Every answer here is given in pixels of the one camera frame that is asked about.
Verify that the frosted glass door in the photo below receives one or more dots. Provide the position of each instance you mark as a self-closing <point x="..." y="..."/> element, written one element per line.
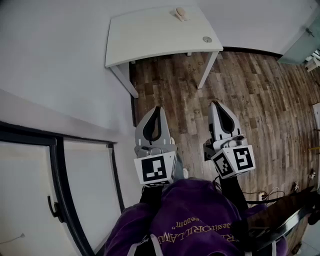
<point x="300" y="47"/>

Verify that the black furniture piece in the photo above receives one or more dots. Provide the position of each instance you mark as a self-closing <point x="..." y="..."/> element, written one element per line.
<point x="280" y="215"/>

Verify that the white table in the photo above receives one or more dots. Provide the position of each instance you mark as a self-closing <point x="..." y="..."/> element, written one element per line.
<point x="155" y="37"/>

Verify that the grey soap holder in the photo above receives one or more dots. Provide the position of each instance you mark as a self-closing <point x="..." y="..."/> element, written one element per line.
<point x="185" y="19"/>

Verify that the person's white shoe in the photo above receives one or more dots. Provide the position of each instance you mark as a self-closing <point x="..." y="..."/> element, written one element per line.
<point x="185" y="172"/>

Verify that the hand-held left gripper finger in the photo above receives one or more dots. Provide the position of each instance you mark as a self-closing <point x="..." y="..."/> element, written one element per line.
<point x="165" y="132"/>
<point x="140" y="135"/>

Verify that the black framed window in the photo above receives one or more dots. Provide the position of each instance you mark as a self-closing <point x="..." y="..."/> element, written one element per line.
<point x="60" y="175"/>

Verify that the person's left forearm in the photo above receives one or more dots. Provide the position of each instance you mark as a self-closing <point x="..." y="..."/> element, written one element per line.
<point x="151" y="197"/>

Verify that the white object behind glass door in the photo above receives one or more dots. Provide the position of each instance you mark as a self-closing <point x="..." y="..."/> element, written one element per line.
<point x="313" y="63"/>

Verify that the person's leg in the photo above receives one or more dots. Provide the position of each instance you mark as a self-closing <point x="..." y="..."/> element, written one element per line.
<point x="179" y="163"/>

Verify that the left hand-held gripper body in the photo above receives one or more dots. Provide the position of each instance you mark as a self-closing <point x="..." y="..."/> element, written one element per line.
<point x="155" y="170"/>

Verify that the person's right forearm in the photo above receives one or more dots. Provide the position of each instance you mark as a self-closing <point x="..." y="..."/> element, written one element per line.
<point x="232" y="192"/>

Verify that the white power strip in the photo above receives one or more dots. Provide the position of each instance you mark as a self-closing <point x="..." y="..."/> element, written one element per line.
<point x="261" y="196"/>

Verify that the person's purple sweatshirt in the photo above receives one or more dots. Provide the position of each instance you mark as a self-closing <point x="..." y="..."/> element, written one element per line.
<point x="190" y="212"/>

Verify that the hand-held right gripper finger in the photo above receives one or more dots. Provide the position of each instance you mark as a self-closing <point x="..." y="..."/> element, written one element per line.
<point x="212" y="122"/>
<point x="236" y="127"/>

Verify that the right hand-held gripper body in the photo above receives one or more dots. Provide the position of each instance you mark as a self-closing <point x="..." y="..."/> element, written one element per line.
<point x="235" y="162"/>

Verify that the beige bar of soap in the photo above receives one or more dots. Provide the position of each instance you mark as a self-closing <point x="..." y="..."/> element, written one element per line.
<point x="179" y="11"/>

